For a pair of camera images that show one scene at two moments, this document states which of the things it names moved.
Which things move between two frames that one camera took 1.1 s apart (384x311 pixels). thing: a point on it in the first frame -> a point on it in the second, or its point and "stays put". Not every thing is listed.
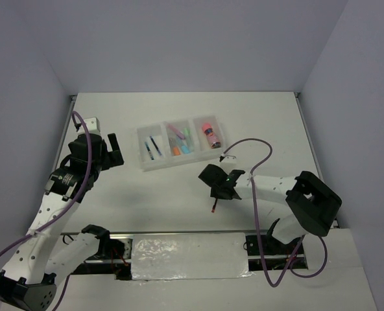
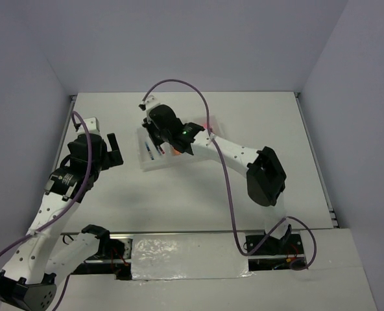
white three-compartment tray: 172,143 stays put
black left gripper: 112,159 stays put
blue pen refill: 150,153 stays put
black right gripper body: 215,194 -> 161,136
